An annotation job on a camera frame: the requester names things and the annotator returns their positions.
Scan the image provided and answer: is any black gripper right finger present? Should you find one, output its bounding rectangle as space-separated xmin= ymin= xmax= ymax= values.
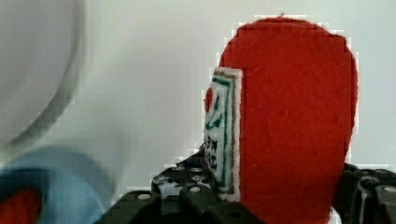
xmin=333 ymin=163 xmax=396 ymax=224

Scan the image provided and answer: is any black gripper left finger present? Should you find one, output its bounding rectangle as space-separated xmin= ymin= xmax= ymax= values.
xmin=94 ymin=151 xmax=265 ymax=224

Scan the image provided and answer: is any red felt ketchup bottle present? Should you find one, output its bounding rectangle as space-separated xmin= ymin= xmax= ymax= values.
xmin=202 ymin=17 xmax=358 ymax=224

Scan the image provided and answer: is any blue bowl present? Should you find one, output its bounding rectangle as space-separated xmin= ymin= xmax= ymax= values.
xmin=1 ymin=147 xmax=113 ymax=224

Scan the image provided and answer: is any small red toy in bowl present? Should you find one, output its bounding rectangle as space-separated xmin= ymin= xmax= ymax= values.
xmin=0 ymin=189 xmax=42 ymax=224

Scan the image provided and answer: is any large lilac plate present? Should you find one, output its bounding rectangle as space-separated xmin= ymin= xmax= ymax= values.
xmin=1 ymin=0 xmax=85 ymax=147

